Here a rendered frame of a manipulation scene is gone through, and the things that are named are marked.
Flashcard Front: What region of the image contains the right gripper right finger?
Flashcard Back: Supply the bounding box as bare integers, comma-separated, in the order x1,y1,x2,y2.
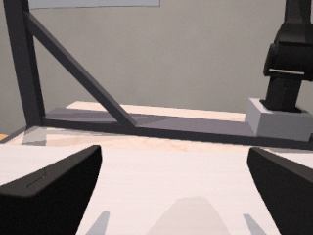
246,147,313,235

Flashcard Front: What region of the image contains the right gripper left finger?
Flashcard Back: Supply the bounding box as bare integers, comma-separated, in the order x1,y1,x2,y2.
0,145,103,235

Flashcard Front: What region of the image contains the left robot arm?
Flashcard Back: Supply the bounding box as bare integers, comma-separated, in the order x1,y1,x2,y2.
259,0,313,114

